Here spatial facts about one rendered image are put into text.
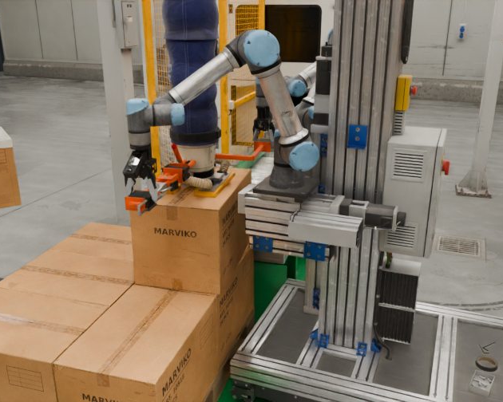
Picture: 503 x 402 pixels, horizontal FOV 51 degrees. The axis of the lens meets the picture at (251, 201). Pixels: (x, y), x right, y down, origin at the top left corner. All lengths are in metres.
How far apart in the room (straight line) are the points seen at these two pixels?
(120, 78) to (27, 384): 2.24
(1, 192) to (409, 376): 2.41
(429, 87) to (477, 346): 8.82
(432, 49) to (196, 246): 9.49
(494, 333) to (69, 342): 1.99
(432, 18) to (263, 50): 9.57
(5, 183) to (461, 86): 9.28
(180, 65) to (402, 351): 1.64
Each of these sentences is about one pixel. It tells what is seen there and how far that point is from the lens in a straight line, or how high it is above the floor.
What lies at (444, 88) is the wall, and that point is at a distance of 11.27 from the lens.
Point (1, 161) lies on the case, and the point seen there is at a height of 0.90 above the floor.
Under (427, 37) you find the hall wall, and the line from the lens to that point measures 11.35.
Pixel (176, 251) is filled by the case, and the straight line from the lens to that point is 2.33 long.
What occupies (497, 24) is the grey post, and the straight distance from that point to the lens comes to 5.43.
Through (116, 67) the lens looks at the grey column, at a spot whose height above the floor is 1.34.
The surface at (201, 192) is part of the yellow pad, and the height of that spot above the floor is 0.96.
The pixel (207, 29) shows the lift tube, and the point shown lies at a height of 1.64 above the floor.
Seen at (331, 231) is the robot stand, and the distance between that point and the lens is 2.01.
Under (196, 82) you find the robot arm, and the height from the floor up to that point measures 1.47.
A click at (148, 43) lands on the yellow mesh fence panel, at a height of 1.47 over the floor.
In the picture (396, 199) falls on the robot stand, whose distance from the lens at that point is 2.21.
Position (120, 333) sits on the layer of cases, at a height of 0.54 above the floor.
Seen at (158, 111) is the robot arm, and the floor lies 1.39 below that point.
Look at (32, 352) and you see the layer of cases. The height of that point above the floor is 0.54.
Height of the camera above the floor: 1.72
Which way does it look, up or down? 20 degrees down
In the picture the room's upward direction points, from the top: straight up
